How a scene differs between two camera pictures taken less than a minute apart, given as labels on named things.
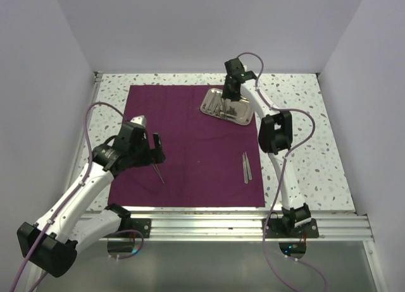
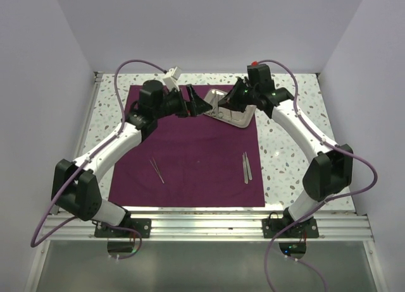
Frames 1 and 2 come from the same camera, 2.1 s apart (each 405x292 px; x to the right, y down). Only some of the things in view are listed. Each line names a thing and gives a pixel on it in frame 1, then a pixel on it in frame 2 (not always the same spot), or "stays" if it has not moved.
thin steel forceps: (158, 172) stays
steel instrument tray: (240, 112) stays
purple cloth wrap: (209, 161) stays
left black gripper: (159, 155) -> (197, 105)
